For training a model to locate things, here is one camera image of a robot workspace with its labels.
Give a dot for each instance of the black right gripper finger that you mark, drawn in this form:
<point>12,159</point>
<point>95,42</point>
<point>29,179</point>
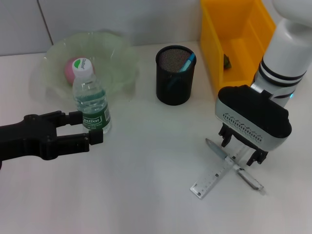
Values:
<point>225,136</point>
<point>257,157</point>

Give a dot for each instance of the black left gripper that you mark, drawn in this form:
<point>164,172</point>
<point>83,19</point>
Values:
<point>26,139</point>

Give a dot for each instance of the clear green-label water bottle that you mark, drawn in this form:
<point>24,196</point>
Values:
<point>90,97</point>

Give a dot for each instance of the clear plastic ruler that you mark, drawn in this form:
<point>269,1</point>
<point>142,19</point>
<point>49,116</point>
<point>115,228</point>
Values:
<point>212,179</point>

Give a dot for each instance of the pink knitted peach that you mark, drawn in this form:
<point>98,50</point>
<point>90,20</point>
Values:
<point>68,70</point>

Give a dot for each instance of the green plastic wrapper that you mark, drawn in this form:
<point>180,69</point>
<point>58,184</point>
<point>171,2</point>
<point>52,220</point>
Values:
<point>227,63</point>

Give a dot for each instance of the blue children's scissors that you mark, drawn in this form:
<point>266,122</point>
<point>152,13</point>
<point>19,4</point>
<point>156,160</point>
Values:
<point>187,64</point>

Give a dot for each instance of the grey white pen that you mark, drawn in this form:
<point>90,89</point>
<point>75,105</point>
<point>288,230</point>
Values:
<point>218,150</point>

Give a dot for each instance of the black mesh pen cup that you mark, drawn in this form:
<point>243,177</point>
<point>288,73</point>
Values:
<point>170,95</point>

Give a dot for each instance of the green glass fruit plate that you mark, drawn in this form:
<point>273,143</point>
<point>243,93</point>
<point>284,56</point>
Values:
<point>114,61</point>

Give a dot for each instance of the yellow plastic bin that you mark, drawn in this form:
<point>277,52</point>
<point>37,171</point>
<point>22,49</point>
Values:
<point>239,36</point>

